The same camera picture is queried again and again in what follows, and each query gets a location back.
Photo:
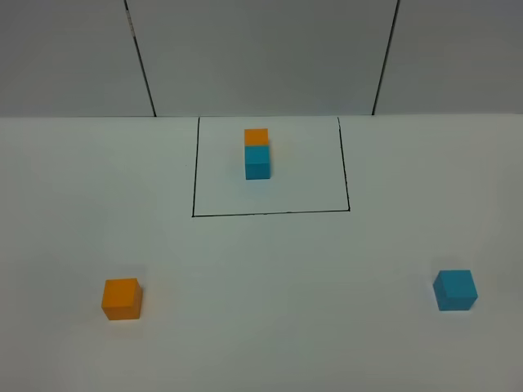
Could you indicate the blue template block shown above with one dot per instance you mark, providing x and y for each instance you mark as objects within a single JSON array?
[{"x": 257, "y": 162}]

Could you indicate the orange template block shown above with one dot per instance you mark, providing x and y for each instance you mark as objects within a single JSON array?
[{"x": 256, "y": 137}]

